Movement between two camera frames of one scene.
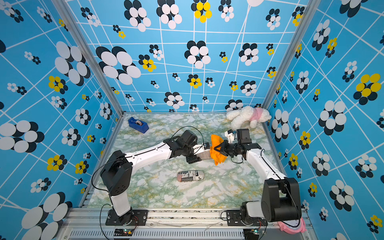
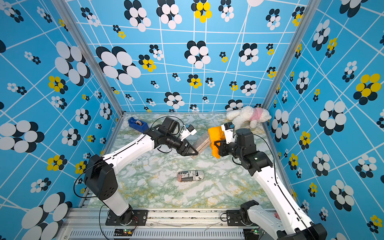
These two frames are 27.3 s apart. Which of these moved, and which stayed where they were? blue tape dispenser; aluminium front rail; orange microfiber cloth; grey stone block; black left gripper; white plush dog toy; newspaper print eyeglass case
Moved: grey stone block; black left gripper; orange microfiber cloth
Stayed: newspaper print eyeglass case; blue tape dispenser; aluminium front rail; white plush dog toy
